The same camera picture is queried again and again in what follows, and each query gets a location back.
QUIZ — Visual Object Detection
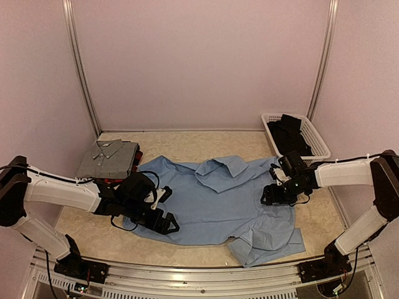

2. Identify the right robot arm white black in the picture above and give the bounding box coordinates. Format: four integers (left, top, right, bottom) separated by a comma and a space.
261, 150, 398, 277

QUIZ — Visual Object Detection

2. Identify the right aluminium frame post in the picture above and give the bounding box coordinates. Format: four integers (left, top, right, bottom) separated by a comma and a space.
306, 0, 339, 121

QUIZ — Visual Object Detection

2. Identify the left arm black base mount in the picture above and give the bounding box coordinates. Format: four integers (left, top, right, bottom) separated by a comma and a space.
54, 259, 109, 284

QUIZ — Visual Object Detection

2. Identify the front aluminium rail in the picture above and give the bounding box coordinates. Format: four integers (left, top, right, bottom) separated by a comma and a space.
29, 245, 380, 299

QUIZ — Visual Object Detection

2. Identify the aluminium frame post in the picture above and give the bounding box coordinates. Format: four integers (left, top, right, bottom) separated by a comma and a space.
306, 0, 339, 121
62, 0, 102, 138

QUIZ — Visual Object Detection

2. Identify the grey button shirt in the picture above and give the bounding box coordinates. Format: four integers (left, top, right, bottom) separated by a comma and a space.
76, 139, 140, 179

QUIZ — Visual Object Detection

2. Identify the left aluminium frame post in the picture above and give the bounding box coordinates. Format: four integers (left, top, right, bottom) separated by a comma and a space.
62, 0, 102, 138

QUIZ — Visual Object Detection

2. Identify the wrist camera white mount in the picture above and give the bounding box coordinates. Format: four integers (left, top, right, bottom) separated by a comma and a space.
269, 163, 289, 186
145, 186, 173, 210

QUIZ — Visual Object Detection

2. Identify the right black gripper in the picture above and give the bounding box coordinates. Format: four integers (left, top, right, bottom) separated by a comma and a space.
261, 178, 307, 205

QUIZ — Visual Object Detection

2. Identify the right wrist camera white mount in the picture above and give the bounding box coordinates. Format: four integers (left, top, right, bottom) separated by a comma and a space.
269, 163, 289, 186

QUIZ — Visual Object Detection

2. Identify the red black plaid shirt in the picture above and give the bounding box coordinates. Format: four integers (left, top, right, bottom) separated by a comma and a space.
92, 149, 143, 183

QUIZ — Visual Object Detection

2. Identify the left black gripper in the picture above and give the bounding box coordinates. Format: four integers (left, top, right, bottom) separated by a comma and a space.
122, 198, 180, 235

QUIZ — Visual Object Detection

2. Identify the light blue long sleeve shirt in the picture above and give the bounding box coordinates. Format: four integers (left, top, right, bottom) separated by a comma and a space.
123, 156, 305, 268

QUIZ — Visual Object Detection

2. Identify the black shirt in basket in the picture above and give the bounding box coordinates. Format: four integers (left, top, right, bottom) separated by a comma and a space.
267, 114, 313, 156

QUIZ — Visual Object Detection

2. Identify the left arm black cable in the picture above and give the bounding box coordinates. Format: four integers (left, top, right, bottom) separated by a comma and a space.
110, 169, 160, 232

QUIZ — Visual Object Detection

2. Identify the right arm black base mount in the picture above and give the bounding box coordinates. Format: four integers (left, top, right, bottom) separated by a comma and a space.
298, 259, 352, 283

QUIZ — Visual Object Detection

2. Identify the white plastic laundry basket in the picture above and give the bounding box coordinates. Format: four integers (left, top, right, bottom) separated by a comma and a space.
261, 112, 331, 165

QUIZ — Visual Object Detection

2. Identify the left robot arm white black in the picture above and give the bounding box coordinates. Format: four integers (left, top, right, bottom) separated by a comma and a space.
1, 156, 180, 277

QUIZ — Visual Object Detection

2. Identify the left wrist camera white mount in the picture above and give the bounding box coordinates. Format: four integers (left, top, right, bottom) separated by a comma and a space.
145, 186, 173, 210

